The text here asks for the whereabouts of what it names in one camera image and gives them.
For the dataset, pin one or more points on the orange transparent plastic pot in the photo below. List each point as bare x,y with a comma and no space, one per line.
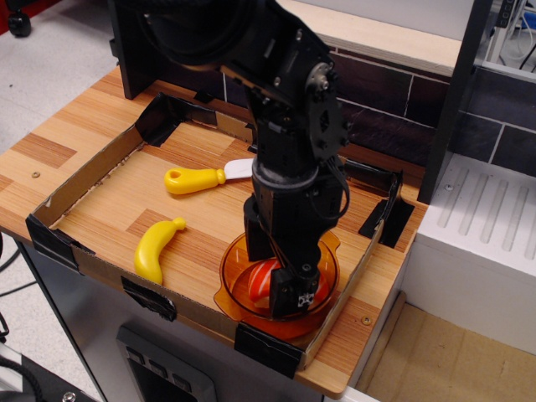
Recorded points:
232,297

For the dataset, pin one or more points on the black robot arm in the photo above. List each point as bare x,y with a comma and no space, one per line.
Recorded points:
285,68

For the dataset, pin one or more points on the white toy sink drainboard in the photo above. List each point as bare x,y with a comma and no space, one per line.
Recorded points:
473,259

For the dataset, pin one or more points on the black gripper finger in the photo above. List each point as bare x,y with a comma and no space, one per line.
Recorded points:
292,293
258,242

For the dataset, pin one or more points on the dark grey upright post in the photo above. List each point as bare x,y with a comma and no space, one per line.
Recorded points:
440,153

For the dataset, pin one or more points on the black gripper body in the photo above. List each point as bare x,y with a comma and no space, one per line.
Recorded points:
299,210

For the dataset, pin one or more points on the black upright post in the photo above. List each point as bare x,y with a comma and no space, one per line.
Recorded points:
139,60

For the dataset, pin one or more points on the black caster wheel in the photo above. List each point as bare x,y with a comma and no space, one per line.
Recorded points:
19,24

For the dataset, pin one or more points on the yellow toy banana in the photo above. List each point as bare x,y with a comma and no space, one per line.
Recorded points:
150,246

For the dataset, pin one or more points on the salmon nigiri sushi toy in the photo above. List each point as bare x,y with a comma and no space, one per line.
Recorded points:
260,280

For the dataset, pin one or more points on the cardboard fence with black tape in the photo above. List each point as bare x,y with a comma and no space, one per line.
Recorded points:
93,222

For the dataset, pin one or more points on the yellow handled toy knife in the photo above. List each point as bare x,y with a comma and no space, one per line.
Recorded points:
181,180

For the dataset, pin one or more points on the grey oven control panel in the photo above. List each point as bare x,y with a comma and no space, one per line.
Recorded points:
158,375

